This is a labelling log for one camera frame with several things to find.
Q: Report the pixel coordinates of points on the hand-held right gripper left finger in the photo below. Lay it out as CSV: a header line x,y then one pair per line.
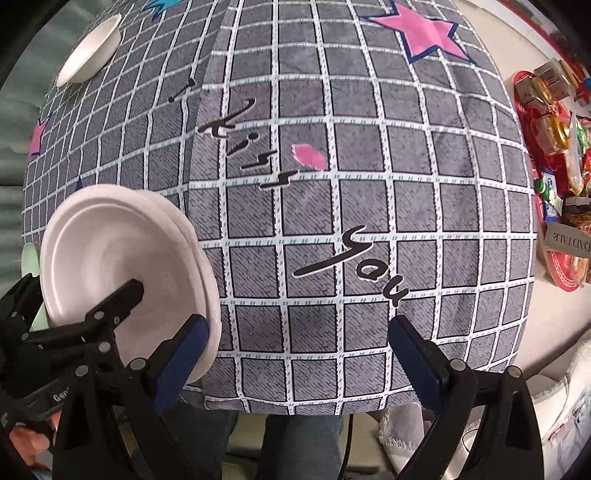
x,y
180,364

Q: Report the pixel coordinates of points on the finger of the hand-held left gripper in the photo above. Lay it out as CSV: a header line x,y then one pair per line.
x,y
115,307
21,295

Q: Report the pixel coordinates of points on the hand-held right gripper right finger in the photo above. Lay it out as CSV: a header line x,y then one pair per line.
x,y
415,364

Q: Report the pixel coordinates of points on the green square plate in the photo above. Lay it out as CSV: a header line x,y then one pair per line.
x,y
30,263

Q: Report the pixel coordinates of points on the white paper bowl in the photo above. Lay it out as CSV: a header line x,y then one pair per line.
x,y
101,258
211,300
87,50

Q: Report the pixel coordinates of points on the person's left hand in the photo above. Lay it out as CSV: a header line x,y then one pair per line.
x,y
27,445

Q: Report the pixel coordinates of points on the green curtain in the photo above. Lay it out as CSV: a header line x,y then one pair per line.
x,y
11,207

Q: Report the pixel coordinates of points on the person's legs in jeans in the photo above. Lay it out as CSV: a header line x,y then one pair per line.
x,y
300,447

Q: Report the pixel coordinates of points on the grey checked star tablecloth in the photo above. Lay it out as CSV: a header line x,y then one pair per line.
x,y
369,207

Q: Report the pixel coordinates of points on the pile of colourful packaged goods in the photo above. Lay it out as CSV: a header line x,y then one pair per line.
x,y
563,161

